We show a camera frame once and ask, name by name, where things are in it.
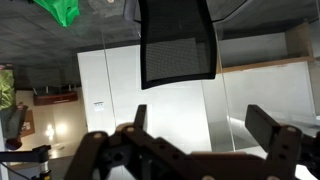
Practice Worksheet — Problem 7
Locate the white paper notice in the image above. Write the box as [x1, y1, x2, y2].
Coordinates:
[93, 100, 105, 113]

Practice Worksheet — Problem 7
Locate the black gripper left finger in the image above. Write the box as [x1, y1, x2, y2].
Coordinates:
[63, 104, 191, 180]

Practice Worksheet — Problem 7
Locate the green cloth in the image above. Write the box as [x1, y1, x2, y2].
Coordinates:
[32, 0, 81, 28]

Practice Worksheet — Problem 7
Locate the black mesh office chair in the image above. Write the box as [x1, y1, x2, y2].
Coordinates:
[123, 0, 248, 91]

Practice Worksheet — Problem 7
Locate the brown wooden cabinet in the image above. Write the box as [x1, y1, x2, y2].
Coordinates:
[32, 90, 80, 107]

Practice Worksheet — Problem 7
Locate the green plant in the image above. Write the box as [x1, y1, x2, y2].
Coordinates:
[0, 68, 17, 111]

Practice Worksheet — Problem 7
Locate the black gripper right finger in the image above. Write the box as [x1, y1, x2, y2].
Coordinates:
[244, 104, 320, 180]

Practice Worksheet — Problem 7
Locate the black stand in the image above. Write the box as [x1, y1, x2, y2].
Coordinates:
[0, 143, 53, 180]

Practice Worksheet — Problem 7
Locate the light wooden shelf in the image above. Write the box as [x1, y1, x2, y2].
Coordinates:
[215, 21, 316, 74]

